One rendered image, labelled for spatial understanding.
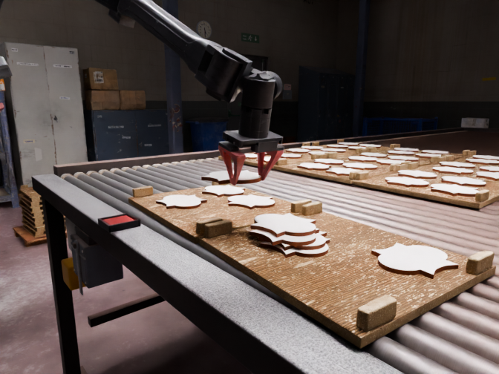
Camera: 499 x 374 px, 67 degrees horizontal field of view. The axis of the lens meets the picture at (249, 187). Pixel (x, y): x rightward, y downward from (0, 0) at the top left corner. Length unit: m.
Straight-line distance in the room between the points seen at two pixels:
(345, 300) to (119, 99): 5.43
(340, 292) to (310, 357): 0.13
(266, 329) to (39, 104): 5.01
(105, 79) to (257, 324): 5.35
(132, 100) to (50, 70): 1.14
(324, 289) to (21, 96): 4.99
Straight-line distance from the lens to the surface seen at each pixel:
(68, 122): 5.45
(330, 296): 0.57
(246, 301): 0.58
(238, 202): 1.00
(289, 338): 0.51
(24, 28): 5.99
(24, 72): 5.36
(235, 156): 0.68
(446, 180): 1.46
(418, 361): 0.50
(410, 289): 0.62
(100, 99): 5.73
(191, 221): 0.88
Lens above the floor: 1.20
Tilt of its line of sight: 13 degrees down
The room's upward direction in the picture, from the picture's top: straight up
